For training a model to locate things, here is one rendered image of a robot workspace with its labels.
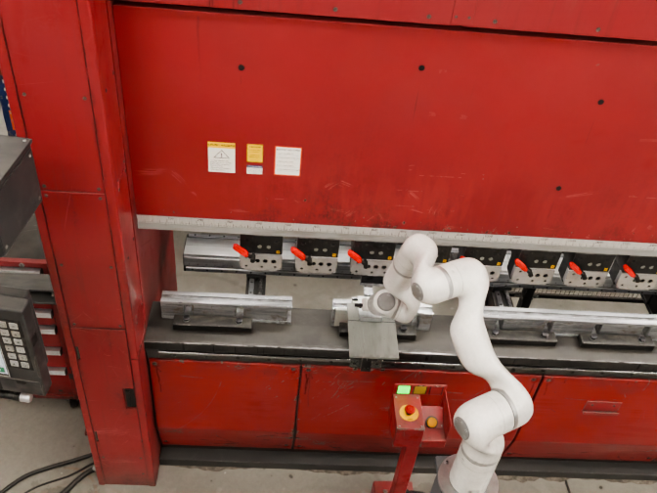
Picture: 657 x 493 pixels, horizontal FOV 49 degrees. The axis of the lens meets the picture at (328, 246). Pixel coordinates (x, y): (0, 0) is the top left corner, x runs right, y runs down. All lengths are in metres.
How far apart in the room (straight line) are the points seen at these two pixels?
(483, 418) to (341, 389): 1.07
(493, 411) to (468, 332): 0.22
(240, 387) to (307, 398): 0.28
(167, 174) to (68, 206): 0.33
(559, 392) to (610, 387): 0.20
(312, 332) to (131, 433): 0.86
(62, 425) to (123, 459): 0.51
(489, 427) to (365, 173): 0.89
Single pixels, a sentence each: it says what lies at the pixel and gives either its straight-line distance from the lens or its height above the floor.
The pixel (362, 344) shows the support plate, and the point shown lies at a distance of 2.68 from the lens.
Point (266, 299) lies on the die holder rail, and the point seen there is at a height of 0.97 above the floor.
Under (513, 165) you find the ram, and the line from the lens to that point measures 2.44.
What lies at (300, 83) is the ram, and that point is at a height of 1.94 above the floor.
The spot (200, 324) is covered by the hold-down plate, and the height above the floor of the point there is 0.91.
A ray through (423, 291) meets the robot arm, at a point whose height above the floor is 1.63.
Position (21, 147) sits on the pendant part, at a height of 1.95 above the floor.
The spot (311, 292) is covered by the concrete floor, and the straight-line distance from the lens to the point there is 4.23.
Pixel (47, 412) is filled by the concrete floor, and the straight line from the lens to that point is 3.81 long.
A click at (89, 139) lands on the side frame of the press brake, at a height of 1.84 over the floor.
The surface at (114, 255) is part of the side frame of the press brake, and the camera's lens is 2.40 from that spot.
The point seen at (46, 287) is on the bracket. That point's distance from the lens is 2.62.
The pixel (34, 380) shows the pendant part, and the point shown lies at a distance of 2.23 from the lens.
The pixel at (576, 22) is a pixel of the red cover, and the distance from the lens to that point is 2.21.
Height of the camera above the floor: 3.02
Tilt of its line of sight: 42 degrees down
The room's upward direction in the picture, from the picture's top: 7 degrees clockwise
